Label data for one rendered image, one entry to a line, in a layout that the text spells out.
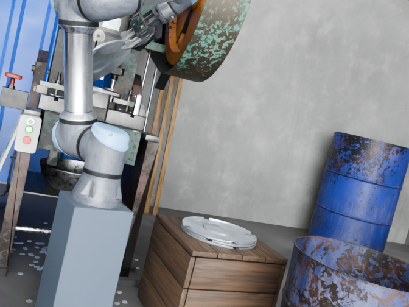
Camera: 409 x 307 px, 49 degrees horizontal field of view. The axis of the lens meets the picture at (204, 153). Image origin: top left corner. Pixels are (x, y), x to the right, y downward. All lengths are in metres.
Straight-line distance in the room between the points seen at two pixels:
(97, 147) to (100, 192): 0.13
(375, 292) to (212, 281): 0.56
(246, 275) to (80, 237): 0.60
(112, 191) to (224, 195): 2.35
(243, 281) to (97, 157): 0.66
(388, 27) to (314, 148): 1.22
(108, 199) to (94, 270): 0.21
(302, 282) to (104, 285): 0.58
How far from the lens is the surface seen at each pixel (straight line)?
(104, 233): 1.37
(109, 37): 2.05
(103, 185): 1.36
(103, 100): 1.95
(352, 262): 1.64
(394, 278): 1.62
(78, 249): 1.37
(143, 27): 1.74
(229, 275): 1.58
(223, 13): 1.87
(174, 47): 2.33
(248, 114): 3.62
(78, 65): 1.41
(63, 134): 1.46
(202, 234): 1.61
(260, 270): 1.64
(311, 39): 3.88
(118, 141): 1.35
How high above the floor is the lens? 0.79
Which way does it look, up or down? 5 degrees down
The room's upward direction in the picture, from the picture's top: 14 degrees clockwise
